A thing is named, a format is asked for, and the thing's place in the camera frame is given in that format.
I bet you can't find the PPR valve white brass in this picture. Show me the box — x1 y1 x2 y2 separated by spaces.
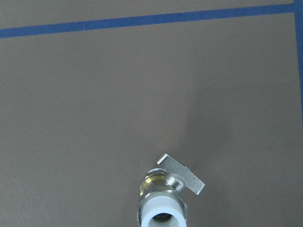
137 153 205 227

